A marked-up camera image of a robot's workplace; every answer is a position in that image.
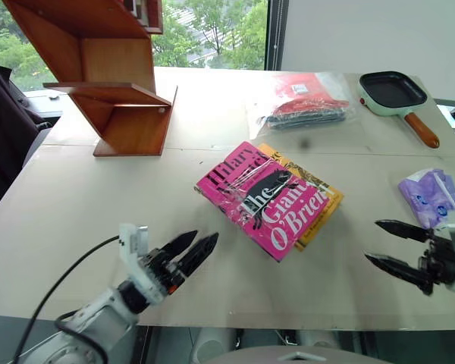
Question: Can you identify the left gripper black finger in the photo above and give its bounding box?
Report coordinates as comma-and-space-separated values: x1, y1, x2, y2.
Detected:
177, 232, 220, 282
159, 229, 199, 260

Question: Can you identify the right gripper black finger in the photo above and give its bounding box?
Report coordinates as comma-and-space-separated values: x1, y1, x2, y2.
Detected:
374, 218, 431, 244
364, 253, 425, 293

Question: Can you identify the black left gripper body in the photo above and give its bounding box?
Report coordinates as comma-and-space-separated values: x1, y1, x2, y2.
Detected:
140, 247, 187, 296

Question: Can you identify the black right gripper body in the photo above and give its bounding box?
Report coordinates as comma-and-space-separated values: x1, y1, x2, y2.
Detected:
416, 231, 455, 297

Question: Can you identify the yellow paperback book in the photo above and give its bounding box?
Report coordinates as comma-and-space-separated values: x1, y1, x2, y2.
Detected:
257, 143, 345, 253

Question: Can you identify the pink Giant O'Brien book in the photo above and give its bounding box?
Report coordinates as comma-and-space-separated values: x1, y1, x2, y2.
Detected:
194, 140, 330, 263

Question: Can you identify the wooden zigzag bookshelf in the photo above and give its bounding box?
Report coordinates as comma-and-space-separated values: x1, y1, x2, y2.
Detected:
2, 0, 179, 158

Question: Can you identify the book standing in bookshelf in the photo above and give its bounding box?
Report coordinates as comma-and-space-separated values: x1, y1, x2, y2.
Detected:
125, 0, 148, 27

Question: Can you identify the purple tissue pack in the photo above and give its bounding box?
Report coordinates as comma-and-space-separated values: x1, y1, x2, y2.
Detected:
397, 168, 455, 231

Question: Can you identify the white rounded robot leg part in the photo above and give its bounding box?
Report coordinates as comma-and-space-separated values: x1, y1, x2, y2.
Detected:
191, 328, 238, 364
295, 329, 340, 348

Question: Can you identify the silver robot torso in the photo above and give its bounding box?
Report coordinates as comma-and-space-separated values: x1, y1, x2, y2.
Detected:
203, 344, 394, 364

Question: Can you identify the green square electric frying pan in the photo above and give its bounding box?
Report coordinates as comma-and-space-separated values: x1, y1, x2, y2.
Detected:
356, 71, 441, 149

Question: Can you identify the dark folded cloth bundle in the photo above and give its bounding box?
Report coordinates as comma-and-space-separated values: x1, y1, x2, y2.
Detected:
265, 99, 347, 130

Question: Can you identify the clear plastic bag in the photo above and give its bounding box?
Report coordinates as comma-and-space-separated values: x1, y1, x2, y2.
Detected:
255, 71, 356, 132

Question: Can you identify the red packet with label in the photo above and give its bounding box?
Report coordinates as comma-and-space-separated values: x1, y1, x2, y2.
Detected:
271, 74, 350, 111

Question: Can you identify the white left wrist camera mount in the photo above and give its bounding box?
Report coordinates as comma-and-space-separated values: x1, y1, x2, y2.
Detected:
118, 223, 168, 305

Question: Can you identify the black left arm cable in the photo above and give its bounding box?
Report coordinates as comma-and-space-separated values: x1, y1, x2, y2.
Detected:
11, 234, 121, 364

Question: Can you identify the dark window frame post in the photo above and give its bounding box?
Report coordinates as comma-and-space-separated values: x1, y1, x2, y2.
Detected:
266, 0, 290, 72

